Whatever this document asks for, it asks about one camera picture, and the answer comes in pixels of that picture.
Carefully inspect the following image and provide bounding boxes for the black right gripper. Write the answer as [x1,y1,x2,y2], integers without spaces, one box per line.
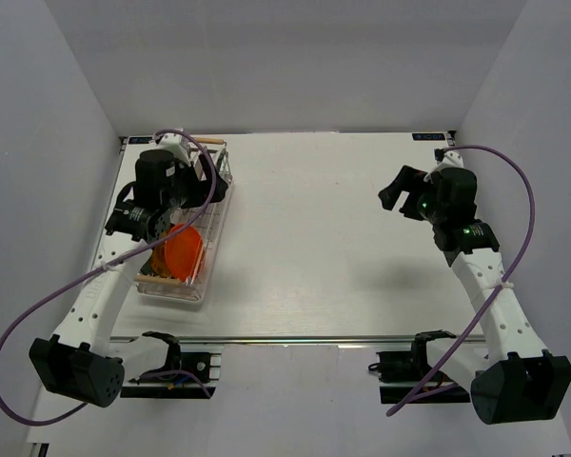
[379,166,446,226]

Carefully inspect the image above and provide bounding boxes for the orange plate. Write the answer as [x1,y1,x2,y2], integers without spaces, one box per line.
[165,227,205,282]

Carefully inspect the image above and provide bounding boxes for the yellow patterned plate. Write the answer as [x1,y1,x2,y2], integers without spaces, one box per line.
[148,245,171,278]

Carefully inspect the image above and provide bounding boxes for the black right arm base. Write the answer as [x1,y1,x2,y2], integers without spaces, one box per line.
[367,330,470,405]

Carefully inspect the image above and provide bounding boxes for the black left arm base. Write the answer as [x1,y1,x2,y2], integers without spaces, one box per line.
[110,331,221,400]

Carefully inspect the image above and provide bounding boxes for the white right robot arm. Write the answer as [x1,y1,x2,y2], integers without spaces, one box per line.
[379,166,571,425]

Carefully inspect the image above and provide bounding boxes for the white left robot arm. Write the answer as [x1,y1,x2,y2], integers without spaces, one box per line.
[30,148,227,407]

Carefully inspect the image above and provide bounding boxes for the clear plastic drip tray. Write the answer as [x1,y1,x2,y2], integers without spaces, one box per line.
[135,190,232,304]

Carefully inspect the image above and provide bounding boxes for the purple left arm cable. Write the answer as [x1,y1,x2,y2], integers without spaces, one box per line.
[0,128,220,427]

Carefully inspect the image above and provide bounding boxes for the wire dish rack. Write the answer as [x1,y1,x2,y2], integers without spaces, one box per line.
[135,136,233,301]

